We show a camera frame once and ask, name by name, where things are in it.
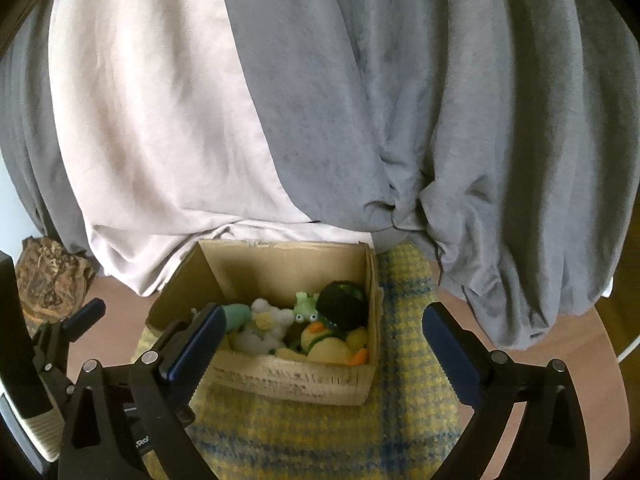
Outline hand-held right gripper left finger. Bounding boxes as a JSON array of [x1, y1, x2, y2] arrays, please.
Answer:
[[57, 302, 228, 480]]

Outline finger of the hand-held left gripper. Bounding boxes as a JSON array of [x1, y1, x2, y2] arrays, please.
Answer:
[[31, 298, 107, 412]]

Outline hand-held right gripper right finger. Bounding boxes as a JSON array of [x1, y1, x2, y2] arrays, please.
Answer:
[[421, 301, 588, 480]]

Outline teal star plush toy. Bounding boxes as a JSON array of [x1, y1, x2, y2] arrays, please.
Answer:
[[220, 304, 254, 334]]

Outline black round plush toy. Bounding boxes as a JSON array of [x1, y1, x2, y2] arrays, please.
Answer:
[[316, 282, 371, 334]]

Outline green frog toy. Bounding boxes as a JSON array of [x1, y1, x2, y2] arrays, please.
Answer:
[[292, 290, 321, 324]]

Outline cardboard box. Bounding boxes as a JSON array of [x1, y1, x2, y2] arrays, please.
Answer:
[[145, 240, 384, 407]]

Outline brown patterned cloth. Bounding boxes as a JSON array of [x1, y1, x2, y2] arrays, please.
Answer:
[[15, 236, 97, 327]]

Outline yellow blue checked mat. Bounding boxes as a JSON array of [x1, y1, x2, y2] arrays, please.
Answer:
[[130, 242, 482, 480]]

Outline white flower plush toy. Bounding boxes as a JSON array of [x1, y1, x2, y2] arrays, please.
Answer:
[[227, 299, 296, 356]]

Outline yellow duck plush toy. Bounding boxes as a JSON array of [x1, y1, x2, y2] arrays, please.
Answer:
[[275, 321, 371, 366]]

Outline grey curtain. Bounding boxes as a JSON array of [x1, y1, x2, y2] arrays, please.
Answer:
[[217, 0, 640, 352], [0, 5, 94, 257]]

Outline white curtain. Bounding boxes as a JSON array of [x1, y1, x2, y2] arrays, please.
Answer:
[[47, 0, 374, 297]]

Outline white cable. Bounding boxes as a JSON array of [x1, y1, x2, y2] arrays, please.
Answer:
[[617, 335, 640, 362]]

